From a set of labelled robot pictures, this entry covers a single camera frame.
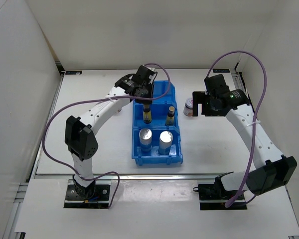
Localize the yellow-label brown bottle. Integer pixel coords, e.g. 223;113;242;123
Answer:
143;104;152;124
165;106;175;125

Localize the blue-label silver-lid shaker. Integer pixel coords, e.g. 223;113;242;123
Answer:
158;130;173;155
139;128;152;152

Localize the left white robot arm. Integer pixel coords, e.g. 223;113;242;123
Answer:
65;72;157;200

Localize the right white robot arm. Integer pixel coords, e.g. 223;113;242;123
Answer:
192;90;297;199

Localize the blue three-compartment plastic bin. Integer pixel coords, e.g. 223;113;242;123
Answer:
132;85;183;166

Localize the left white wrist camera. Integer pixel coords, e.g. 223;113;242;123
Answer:
134;65;156;85

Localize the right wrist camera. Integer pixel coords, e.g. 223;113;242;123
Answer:
204;74;230;97

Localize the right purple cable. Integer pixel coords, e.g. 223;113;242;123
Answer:
205;50;268;209

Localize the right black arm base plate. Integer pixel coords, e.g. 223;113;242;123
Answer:
193;184;247;211

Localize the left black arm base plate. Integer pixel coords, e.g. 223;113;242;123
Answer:
63;181;111;209

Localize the front aluminium rail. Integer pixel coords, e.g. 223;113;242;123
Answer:
29;173;272;181

